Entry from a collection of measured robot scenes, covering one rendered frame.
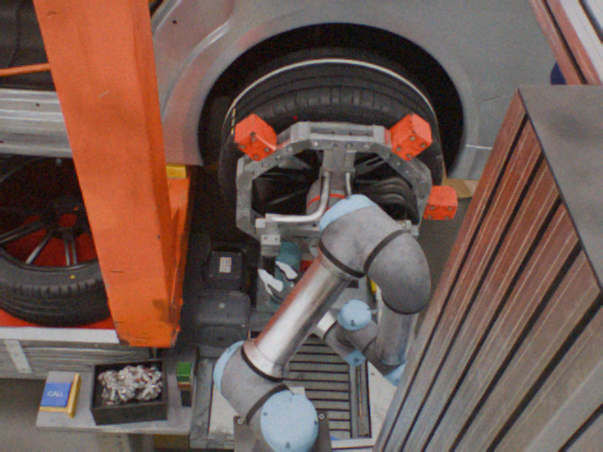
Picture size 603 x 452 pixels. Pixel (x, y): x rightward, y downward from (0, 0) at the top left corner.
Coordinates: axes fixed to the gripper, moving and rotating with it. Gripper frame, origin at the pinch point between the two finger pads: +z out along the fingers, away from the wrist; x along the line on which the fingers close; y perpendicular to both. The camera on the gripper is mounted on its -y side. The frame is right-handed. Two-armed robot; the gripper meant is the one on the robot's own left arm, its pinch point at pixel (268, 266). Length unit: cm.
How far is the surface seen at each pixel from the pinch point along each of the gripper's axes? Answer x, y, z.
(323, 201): 15.3, -18.3, -3.4
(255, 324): 14, 69, 18
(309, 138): 20.4, -29.0, 8.2
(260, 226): -0.6, -15.0, 3.3
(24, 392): -59, 83, 58
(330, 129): 27.5, -28.5, 7.5
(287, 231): 4.1, -14.1, -2.0
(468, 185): 140, 82, 12
